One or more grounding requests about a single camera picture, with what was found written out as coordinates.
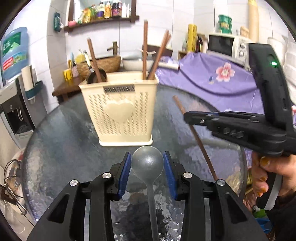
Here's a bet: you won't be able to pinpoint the brown wooden chopstick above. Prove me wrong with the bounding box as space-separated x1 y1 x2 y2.
142 20 148 80
173 96 218 181

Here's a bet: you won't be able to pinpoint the plain steel spoon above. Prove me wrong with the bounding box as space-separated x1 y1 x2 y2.
132 146 164 240

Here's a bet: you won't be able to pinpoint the person's right hand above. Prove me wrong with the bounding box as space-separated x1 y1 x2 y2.
251 152 295 198

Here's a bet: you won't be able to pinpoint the purple floral cloth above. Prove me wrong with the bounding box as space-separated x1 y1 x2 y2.
156 52 264 114

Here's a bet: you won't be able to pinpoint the cream plastic utensil holder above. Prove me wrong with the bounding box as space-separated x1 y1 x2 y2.
79 71 159 147

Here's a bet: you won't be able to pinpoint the round glass table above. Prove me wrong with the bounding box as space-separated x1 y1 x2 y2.
22 85 247 240

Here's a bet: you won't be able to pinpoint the yellow roll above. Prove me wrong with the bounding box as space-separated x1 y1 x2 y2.
187 24 197 52

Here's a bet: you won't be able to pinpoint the brown white rice cooker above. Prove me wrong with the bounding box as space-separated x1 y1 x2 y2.
141 44 174 58

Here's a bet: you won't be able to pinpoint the white pan with lid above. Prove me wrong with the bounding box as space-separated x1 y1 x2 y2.
122 56 180 72

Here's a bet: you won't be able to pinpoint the white microwave oven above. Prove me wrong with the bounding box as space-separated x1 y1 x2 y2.
206 33 253 65

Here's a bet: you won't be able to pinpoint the chopsticks pair in holder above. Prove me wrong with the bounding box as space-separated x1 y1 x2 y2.
147 30 171 80

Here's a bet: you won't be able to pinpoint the stacked white paper cups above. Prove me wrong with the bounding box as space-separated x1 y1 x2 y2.
267 28 295 98

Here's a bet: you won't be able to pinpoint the woven brown basin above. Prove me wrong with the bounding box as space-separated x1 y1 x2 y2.
77 55 121 80

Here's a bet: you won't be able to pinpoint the green instant noodle cups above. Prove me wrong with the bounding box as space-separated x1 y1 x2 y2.
218 15 232 34

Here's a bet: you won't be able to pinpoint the brass faucet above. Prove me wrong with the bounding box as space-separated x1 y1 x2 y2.
107 41 118 56

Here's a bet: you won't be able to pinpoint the dark wooden counter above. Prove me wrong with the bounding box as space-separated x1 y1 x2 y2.
52 76 84 104

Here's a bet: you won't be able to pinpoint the tall beige cardboard tube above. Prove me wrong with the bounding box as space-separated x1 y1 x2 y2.
248 0 259 42

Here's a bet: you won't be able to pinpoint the yellow mug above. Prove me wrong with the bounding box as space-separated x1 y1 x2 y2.
63 68 73 81

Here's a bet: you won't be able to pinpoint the water dispenser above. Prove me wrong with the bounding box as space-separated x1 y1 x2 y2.
1 75 47 149

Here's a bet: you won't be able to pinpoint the yellow soap bottle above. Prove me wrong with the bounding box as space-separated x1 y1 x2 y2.
75 49 86 65

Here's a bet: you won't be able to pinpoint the dark soy sauce bottle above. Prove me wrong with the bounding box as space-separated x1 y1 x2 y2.
112 1 122 18

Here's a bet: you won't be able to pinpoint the paper cup holder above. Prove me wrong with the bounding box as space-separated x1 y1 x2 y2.
21 65 43 104

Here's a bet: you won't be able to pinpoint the yellow oil bottle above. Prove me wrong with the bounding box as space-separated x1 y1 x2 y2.
104 1 112 19

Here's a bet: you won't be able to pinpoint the wooden framed mirror shelf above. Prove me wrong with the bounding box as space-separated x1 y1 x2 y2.
63 1 139 33

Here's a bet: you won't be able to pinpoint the green hanging packet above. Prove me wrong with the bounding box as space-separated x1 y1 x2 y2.
53 12 62 32

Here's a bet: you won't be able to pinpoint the blue water jug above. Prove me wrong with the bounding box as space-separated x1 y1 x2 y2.
1 27 29 81

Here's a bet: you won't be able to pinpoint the black cables bundle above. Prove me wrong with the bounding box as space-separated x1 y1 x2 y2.
0 159 35 227

